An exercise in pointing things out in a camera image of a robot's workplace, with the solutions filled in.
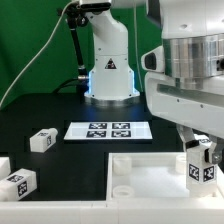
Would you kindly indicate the black camera stand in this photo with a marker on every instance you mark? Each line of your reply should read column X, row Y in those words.
column 76, row 18

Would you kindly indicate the white fence front wall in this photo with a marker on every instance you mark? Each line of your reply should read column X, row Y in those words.
column 161, row 211

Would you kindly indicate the white square tabletop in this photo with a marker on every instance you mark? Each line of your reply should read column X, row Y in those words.
column 152, row 176

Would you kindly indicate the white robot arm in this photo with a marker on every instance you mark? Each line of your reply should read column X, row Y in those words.
column 185, row 75

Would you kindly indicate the white block left edge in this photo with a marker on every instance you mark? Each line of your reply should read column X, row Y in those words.
column 5, row 168

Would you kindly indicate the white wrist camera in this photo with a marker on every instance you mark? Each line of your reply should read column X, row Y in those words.
column 154, row 60

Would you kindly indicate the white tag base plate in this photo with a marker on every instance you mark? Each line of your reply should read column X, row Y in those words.
column 108, row 131

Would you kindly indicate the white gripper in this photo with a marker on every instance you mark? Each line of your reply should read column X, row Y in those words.
column 202, row 110

